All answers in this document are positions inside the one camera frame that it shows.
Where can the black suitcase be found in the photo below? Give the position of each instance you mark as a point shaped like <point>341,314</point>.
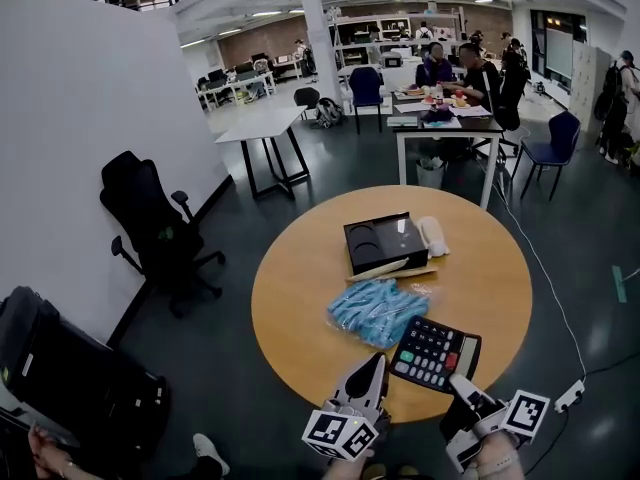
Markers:
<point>75,368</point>

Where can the blue chair with black legs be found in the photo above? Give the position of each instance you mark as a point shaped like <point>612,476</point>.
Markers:
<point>550,148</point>
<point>366,90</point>

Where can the white desks with monitors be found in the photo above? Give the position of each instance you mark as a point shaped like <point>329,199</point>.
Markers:
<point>235,85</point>

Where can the waste bin with white bag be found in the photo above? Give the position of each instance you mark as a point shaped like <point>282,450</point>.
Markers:
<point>430,172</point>

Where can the black desktop calculator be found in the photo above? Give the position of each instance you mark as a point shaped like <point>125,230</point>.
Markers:
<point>429,349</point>

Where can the grey backpack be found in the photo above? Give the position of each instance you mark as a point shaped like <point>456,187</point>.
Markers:
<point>328,112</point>

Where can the black organiser box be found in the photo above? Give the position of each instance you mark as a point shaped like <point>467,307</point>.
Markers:
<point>382,242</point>

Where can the person's white shoe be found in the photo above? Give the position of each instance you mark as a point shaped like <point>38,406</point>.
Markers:
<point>210,450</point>

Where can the black office chair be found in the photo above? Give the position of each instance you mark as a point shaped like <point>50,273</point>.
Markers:
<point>150,228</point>

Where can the small black chair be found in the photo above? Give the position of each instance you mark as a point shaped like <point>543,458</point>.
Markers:
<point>306,97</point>

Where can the white shelving unit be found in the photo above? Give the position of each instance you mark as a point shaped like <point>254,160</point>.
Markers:
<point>395,35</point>

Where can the white folded cloth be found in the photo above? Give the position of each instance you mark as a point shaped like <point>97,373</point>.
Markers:
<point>433,235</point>

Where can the clear bag of blue packets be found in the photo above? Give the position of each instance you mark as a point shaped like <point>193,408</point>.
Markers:
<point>375,313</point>

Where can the white locker cabinet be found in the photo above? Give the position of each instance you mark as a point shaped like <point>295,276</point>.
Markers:
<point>590,90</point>

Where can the white projection board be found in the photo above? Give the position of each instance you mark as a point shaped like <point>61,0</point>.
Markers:
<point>558,52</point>

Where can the cream folded fan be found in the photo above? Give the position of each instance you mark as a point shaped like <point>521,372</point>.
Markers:
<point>375,270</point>

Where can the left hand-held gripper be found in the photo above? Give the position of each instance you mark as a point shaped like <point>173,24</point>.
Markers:
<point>340,430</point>

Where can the person's left forearm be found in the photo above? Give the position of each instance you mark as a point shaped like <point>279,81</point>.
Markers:
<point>350,470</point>

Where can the white wrist band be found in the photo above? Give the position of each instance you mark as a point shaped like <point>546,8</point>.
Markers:
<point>495,464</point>

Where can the white power strip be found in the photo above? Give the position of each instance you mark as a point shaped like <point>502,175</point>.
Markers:
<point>570,395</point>

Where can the black swivel chair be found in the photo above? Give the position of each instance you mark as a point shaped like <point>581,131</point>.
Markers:
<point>507,123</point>

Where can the person's right forearm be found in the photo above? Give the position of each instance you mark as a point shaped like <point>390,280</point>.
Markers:
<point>500,468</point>

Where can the flat wooden strip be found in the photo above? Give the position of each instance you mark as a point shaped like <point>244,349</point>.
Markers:
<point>415,272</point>

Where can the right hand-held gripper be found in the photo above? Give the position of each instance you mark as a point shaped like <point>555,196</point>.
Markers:
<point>520,415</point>

